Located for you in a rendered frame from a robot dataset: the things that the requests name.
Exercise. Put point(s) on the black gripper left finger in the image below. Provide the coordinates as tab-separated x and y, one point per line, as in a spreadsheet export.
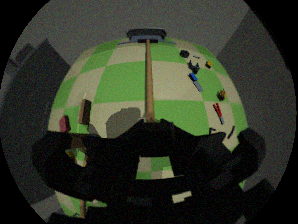
125	147

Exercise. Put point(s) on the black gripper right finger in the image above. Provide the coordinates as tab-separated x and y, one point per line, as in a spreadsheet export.
187	146

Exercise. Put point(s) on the yellow rectangular block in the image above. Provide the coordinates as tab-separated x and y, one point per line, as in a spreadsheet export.
209	64

